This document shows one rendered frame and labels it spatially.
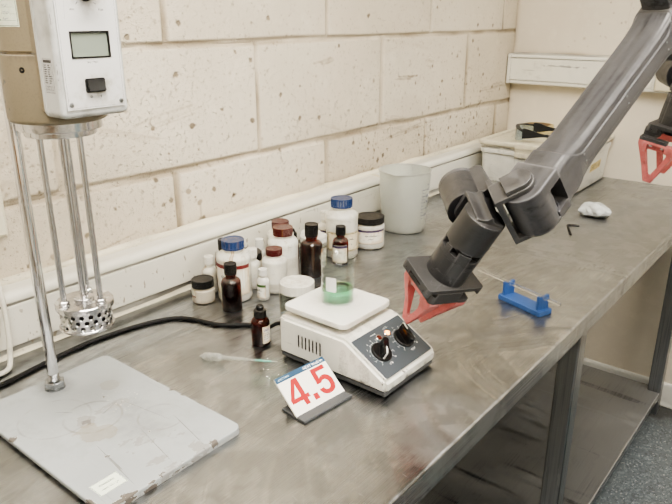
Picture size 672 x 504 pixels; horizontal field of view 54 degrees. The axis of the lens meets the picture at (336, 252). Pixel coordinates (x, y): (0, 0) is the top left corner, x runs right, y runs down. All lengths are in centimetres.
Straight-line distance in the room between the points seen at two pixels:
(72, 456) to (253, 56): 86
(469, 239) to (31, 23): 54
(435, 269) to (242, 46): 69
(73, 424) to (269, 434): 25
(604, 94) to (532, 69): 141
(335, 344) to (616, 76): 52
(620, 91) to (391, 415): 51
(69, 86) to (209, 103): 64
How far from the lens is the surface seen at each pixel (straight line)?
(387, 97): 178
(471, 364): 104
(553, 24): 238
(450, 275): 88
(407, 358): 97
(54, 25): 71
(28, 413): 97
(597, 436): 216
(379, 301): 101
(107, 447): 87
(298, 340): 100
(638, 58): 99
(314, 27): 154
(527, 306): 123
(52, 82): 72
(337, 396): 93
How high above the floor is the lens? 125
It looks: 20 degrees down
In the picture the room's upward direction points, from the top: straight up
